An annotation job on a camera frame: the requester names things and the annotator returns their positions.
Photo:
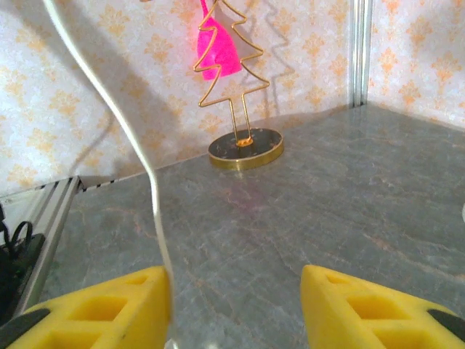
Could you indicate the pink plastic goblet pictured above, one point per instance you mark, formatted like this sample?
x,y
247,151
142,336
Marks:
x,y
218,51

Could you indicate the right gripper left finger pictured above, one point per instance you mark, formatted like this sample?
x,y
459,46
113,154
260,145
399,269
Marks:
x,y
109,320

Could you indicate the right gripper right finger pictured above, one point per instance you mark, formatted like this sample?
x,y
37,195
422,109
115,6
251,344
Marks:
x,y
363,320

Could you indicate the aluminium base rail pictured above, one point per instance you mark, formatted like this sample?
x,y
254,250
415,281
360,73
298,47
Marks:
x,y
54,218

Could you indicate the aluminium frame post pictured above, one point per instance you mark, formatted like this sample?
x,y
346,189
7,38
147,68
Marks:
x,y
359,54

